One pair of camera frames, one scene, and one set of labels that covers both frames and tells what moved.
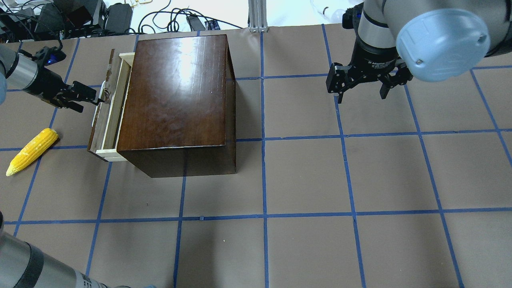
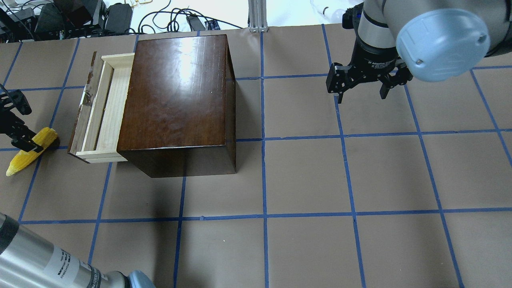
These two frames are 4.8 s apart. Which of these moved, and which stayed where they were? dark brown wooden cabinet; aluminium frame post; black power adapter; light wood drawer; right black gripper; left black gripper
Moved: left black gripper; light wood drawer
Stayed: right black gripper; black power adapter; aluminium frame post; dark brown wooden cabinet
